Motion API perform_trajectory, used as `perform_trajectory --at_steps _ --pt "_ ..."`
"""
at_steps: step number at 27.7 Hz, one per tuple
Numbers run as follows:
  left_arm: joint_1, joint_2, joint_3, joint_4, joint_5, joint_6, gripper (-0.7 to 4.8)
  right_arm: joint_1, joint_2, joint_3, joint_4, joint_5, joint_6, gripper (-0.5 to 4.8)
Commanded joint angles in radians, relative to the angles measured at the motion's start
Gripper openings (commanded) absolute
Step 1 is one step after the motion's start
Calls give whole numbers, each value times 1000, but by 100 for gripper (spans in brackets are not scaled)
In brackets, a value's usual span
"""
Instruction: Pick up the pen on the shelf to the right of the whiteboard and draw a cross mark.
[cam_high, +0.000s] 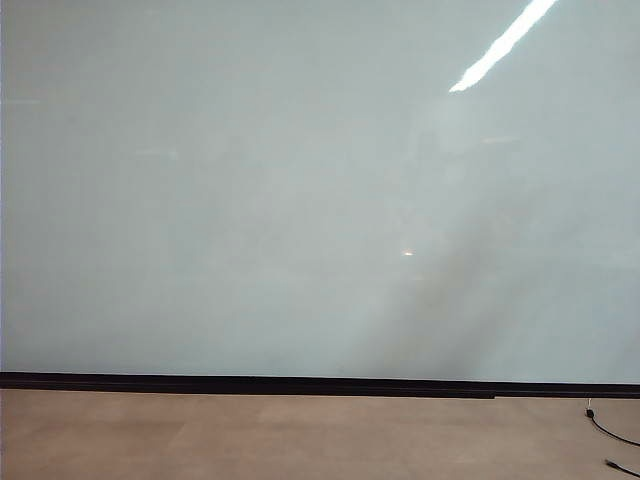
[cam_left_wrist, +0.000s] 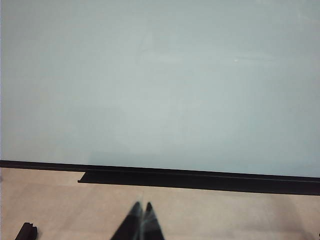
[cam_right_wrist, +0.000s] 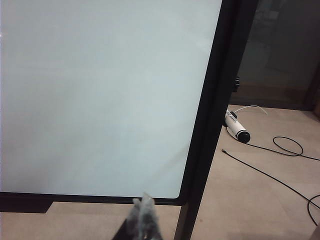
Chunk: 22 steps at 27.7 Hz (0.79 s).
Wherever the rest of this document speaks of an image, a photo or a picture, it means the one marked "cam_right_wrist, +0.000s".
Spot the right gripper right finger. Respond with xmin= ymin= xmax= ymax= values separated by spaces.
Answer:
xmin=140 ymin=191 xmax=164 ymax=240

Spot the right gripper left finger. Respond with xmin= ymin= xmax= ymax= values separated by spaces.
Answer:
xmin=116 ymin=198 xmax=143 ymax=240

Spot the black whiteboard pen tray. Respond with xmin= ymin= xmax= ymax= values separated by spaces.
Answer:
xmin=0 ymin=197 xmax=55 ymax=215

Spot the black whiteboard stand post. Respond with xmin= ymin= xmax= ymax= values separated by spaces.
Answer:
xmin=173 ymin=0 xmax=260 ymax=240

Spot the black cable with loose plug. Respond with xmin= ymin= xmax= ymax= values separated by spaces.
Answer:
xmin=221 ymin=148 xmax=320 ymax=227

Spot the whiteboard with black frame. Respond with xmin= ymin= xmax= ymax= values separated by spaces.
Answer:
xmin=0 ymin=0 xmax=242 ymax=207

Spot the thin white cable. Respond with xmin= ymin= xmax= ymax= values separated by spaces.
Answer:
xmin=234 ymin=104 xmax=269 ymax=116

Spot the black looped cable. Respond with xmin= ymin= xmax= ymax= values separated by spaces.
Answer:
xmin=225 ymin=126 xmax=320 ymax=161

